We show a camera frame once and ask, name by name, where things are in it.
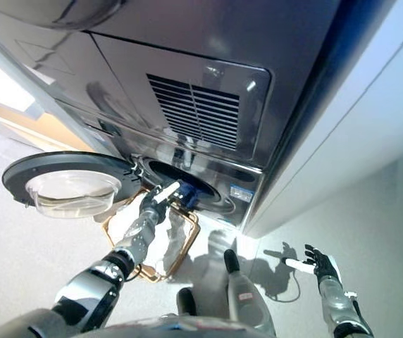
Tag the round washer door glass bowl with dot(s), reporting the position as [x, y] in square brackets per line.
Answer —
[64, 163]

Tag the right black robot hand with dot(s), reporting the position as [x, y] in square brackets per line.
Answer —
[325, 267]

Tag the light wooden door frame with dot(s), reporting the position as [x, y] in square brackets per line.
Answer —
[39, 126]

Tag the blue energy label sticker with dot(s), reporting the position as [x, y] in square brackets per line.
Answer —
[242, 192]

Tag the white cloth basket liner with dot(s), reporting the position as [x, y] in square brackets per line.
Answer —
[178, 232]

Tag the silver robot torso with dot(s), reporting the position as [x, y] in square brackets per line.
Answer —
[187, 327]

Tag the white cabinet side panel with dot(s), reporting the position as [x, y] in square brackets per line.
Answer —
[346, 141]

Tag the brown wicker laundry basket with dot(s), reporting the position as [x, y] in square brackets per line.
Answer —
[194, 229]

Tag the silver front-load washing machine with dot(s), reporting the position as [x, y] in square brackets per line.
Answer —
[222, 172]

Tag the left silver robot leg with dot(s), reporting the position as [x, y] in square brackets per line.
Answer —
[186, 303]

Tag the dark blue garment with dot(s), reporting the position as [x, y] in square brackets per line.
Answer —
[189, 197]

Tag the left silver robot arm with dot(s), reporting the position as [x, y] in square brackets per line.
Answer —
[92, 285]

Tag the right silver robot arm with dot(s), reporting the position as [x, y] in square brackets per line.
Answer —
[335, 303]

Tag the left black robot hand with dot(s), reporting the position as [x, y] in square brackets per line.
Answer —
[155, 200]

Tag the right silver robot leg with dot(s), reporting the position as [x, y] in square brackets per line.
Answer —
[243, 292]

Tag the metal washer door hinge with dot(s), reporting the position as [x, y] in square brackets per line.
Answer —
[138, 169]

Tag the silver robot leg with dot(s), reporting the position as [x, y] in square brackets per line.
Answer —
[186, 303]
[243, 292]

